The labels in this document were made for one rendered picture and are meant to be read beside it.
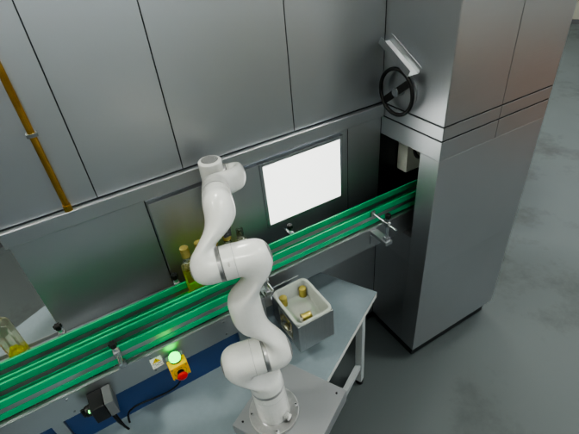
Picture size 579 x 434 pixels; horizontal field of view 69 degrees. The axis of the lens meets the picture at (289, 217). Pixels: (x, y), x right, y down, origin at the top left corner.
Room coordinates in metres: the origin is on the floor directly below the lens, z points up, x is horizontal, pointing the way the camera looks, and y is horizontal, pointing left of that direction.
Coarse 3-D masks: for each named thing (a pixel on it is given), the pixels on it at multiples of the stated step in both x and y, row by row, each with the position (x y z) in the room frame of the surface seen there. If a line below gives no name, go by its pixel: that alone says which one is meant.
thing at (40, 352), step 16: (400, 192) 1.80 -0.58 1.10; (352, 208) 1.65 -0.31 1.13; (368, 208) 1.70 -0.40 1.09; (320, 224) 1.57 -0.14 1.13; (336, 224) 1.61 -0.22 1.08; (288, 240) 1.49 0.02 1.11; (176, 288) 1.25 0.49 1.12; (144, 304) 1.18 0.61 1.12; (160, 304) 1.21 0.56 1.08; (96, 320) 1.11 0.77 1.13; (112, 320) 1.13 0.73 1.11; (64, 336) 1.05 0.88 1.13; (80, 336) 1.07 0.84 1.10; (32, 352) 1.00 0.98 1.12; (48, 352) 1.02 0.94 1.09; (0, 368) 0.95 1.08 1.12; (16, 368) 0.97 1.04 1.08
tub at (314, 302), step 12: (288, 288) 1.30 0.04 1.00; (312, 288) 1.28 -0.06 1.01; (276, 300) 1.23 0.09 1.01; (288, 300) 1.29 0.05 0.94; (300, 300) 1.28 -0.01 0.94; (312, 300) 1.27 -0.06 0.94; (324, 300) 1.20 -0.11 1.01; (288, 312) 1.16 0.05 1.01; (300, 312) 1.21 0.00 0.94; (312, 312) 1.20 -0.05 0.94; (324, 312) 1.14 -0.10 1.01; (300, 324) 1.09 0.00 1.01
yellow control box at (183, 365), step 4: (180, 352) 1.03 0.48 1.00; (168, 356) 1.01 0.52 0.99; (184, 356) 1.01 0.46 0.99; (168, 360) 1.00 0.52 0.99; (184, 360) 0.99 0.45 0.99; (168, 364) 0.98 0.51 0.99; (172, 364) 0.98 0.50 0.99; (176, 364) 0.97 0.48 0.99; (180, 364) 0.97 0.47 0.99; (184, 364) 0.98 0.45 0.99; (188, 364) 0.98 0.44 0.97; (168, 368) 0.97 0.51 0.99; (172, 368) 0.96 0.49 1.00; (176, 368) 0.96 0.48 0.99; (180, 368) 0.97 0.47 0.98; (184, 368) 0.98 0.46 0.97; (188, 368) 0.98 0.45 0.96; (172, 372) 0.96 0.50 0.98; (176, 372) 0.96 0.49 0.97; (188, 372) 0.98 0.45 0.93; (172, 376) 0.95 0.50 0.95; (176, 376) 0.96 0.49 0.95
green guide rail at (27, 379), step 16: (208, 288) 1.21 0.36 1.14; (224, 288) 1.24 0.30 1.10; (176, 304) 1.15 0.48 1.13; (192, 304) 1.18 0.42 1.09; (144, 320) 1.09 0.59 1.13; (160, 320) 1.12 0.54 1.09; (112, 336) 1.04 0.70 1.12; (128, 336) 1.06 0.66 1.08; (80, 352) 0.98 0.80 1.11; (96, 352) 1.00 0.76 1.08; (48, 368) 0.93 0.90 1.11; (64, 368) 0.95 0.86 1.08; (0, 384) 0.87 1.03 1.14; (16, 384) 0.89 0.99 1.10; (32, 384) 0.90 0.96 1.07
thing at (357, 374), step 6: (360, 330) 1.41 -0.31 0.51; (360, 336) 1.41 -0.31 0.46; (360, 342) 1.41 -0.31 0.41; (360, 348) 1.41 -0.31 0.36; (360, 354) 1.41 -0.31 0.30; (360, 360) 1.41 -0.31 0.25; (354, 366) 1.41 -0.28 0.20; (360, 366) 1.41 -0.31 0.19; (354, 372) 1.37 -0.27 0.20; (360, 372) 1.41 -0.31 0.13; (348, 378) 1.34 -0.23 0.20; (354, 378) 1.34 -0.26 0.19; (360, 378) 1.41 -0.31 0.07; (348, 384) 1.30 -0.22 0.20; (348, 390) 1.27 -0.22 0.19
